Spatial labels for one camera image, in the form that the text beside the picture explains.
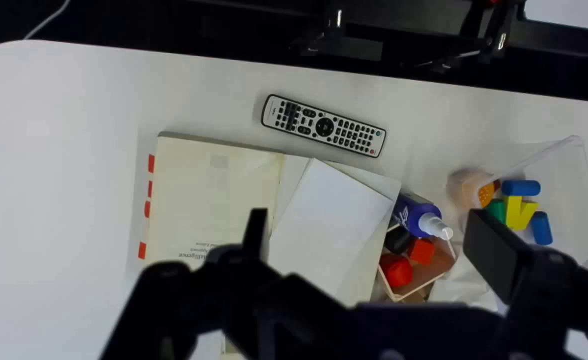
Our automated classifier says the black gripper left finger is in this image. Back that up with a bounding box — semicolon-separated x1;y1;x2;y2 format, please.
242;209;267;259

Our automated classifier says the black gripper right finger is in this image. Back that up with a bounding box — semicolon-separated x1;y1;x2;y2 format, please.
463;211;532;304

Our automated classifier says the clear plastic tote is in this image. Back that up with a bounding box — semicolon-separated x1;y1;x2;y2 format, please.
462;137;588;264

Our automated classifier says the yellow block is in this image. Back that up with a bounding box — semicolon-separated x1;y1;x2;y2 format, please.
505;197;537;230

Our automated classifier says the green block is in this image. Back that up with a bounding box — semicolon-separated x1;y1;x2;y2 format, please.
485;199;505;222

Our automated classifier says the blue small block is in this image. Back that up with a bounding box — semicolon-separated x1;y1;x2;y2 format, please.
530;212;554;247

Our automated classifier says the orange block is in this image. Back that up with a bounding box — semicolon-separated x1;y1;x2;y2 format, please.
477;183;499;209

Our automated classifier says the blue cylinder block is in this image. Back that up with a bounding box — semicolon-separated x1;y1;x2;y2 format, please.
501;180;541;197

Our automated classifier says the cream book with red tabs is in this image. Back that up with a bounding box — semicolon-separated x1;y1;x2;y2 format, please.
138;135;305;269

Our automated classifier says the red square block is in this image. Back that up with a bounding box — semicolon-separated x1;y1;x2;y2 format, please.
407;240;436;264

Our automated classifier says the beige round block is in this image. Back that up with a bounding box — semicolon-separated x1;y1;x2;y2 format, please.
446;168;492;211

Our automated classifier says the white paper sheet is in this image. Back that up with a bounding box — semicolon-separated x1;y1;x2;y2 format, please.
267;157;402;307

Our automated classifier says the blue glue bottle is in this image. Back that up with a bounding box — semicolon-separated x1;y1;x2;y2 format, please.
394;193;453;240

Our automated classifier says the wooden box of blocks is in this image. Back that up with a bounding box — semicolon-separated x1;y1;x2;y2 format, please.
377;227;455;302

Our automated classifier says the red round block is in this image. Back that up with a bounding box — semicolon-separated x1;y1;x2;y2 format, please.
380;254;414;289

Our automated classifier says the grey remote control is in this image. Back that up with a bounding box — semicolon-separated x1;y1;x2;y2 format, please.
260;94;386;158

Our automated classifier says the white cable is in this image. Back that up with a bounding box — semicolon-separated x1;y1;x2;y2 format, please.
21;0;74;43

